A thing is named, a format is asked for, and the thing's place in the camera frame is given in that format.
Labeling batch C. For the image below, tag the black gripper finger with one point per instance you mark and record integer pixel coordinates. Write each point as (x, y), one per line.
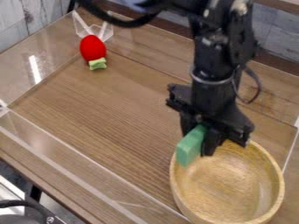
(189, 122)
(214, 139)

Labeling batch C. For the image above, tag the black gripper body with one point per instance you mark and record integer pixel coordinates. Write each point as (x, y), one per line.
(211, 100)

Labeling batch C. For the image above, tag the green rectangular block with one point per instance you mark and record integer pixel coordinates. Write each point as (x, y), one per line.
(189, 148)

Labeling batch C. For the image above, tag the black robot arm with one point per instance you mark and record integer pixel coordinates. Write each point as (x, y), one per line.
(225, 46)

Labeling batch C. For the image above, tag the brown wooden bowl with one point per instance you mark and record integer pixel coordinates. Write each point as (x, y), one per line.
(233, 188)

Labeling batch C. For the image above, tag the red plush strawberry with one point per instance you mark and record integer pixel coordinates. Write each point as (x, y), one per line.
(94, 52)

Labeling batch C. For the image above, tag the black table leg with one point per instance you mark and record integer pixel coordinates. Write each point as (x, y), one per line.
(35, 193)

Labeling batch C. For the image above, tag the clear acrylic corner bracket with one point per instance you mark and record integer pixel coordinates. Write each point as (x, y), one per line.
(103, 31)

